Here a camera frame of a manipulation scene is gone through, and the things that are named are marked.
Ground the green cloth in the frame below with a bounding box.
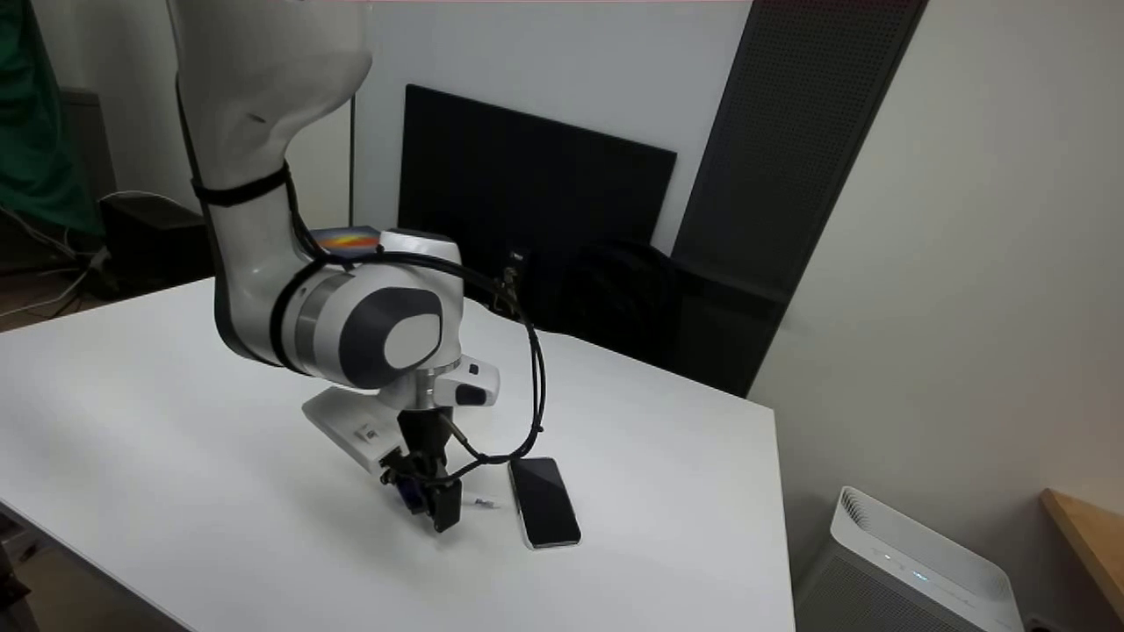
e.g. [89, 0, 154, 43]
[0, 0, 105, 242]

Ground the wooden side table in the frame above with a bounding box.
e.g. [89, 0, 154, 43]
[1037, 484, 1124, 625]

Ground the black chair part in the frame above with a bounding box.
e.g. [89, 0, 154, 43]
[0, 503, 42, 632]

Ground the black cabinet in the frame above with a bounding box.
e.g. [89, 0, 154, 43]
[530, 240, 790, 399]

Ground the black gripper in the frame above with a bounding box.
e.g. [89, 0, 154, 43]
[375, 399, 468, 536]

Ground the grey plastic bin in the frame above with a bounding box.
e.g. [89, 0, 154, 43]
[793, 482, 1028, 632]

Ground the black speaker box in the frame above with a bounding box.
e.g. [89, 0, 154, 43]
[94, 192, 229, 300]

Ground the black smartphone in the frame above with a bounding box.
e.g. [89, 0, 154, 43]
[505, 453, 585, 550]

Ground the thin grey pole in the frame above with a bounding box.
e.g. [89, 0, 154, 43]
[344, 88, 357, 228]

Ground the dark wall panel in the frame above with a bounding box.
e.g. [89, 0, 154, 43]
[670, 0, 932, 399]

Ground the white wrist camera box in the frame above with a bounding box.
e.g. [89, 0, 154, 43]
[299, 356, 502, 482]

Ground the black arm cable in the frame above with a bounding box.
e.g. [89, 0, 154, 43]
[284, 206, 550, 484]

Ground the black monitor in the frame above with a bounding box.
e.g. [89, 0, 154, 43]
[392, 81, 681, 343]

